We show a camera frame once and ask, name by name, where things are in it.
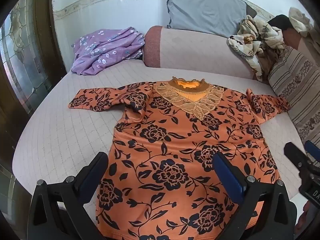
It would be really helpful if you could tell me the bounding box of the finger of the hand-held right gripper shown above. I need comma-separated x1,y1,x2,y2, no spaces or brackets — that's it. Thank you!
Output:
284,142,314,178
304,140,320,165

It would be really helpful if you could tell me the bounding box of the grey pillow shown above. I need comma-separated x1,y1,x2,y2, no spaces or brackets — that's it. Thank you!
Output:
164,0,258,37

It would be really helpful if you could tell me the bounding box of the dark cloth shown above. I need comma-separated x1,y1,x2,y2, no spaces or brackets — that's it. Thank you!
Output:
269,14,304,52

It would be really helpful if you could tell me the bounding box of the striped patterned pillow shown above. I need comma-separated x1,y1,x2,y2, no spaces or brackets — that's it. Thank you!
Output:
267,46,320,143

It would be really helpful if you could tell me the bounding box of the cream floral blanket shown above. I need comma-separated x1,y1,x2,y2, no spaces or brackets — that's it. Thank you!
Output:
227,14,284,82

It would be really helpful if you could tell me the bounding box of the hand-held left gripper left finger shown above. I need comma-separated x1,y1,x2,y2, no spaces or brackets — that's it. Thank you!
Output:
27,151,109,240

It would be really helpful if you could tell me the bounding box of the beige crumpled cloth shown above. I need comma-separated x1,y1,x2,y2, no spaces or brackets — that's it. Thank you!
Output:
289,7,314,34

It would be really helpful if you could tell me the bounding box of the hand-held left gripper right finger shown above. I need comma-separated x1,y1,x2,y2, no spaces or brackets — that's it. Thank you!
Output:
214,152,298,240

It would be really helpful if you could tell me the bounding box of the orange floral shirt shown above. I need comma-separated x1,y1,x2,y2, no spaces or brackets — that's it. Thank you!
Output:
68,76,290,240

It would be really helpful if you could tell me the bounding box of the person's right hand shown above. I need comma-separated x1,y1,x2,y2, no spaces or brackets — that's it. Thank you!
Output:
294,200,320,235

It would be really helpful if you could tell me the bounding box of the purple floral cloth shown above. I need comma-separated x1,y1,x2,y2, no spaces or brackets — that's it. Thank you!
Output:
71,26,145,76

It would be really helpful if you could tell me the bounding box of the wooden stained glass door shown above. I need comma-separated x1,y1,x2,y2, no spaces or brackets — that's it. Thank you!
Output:
0,0,67,198

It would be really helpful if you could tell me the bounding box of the pink beige bolster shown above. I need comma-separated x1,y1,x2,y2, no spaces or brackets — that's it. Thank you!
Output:
143,25,270,83

